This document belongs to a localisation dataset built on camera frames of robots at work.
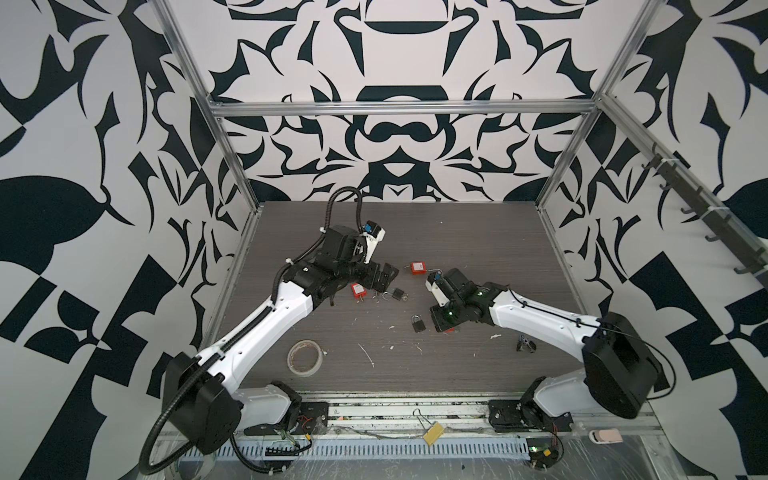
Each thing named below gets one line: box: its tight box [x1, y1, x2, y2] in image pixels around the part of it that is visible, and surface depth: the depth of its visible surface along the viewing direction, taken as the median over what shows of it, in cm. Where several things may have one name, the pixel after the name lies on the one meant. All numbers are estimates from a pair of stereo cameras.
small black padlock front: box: [410, 314, 426, 333], surface depth 92 cm
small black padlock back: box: [382, 288, 405, 301], surface depth 98 cm
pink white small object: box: [588, 428, 623, 444], surface depth 72 cm
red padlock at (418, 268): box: [410, 261, 427, 275], surface depth 103 cm
